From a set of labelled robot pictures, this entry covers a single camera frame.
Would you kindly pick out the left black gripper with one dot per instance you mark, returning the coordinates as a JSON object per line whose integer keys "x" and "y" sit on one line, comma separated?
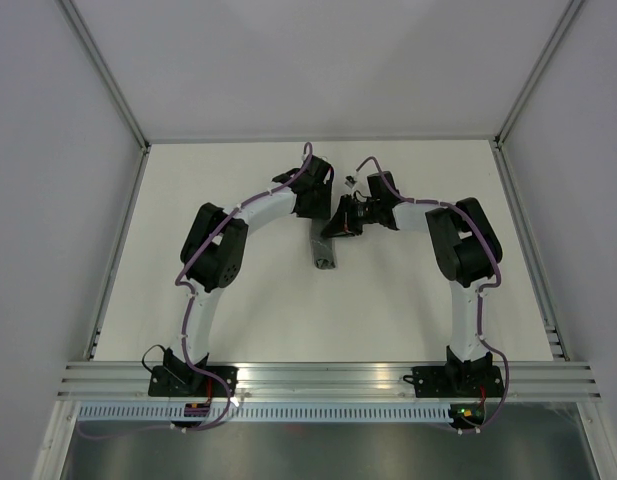
{"x": 323, "y": 210}

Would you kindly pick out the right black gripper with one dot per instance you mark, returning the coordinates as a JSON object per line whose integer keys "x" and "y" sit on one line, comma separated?
{"x": 343, "y": 222}

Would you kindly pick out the grey cloth napkin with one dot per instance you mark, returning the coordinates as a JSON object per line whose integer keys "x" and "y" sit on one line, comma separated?
{"x": 322, "y": 249}

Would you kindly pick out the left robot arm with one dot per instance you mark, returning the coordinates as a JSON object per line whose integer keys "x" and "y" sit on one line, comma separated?
{"x": 212, "y": 256}

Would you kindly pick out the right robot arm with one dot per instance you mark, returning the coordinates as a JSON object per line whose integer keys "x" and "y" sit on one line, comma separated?
{"x": 467, "y": 253}

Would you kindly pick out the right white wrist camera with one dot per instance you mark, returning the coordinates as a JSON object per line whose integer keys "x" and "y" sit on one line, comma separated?
{"x": 352, "y": 182}

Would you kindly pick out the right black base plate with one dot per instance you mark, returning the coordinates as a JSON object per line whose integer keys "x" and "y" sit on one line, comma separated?
{"x": 436, "y": 382}

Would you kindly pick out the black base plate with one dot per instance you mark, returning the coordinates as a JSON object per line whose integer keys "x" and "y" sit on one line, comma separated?
{"x": 436, "y": 382}
{"x": 181, "y": 381}

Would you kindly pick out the white slotted cable duct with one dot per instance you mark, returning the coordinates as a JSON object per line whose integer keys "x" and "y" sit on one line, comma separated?
{"x": 268, "y": 412}

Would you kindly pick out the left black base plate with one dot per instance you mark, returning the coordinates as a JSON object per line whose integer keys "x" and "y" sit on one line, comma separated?
{"x": 181, "y": 381}

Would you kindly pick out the aluminium front rail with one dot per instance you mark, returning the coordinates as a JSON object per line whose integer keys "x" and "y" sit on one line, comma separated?
{"x": 543, "y": 381}

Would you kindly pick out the aluminium cage frame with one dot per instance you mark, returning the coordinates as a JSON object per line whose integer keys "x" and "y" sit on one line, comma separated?
{"x": 227, "y": 92}

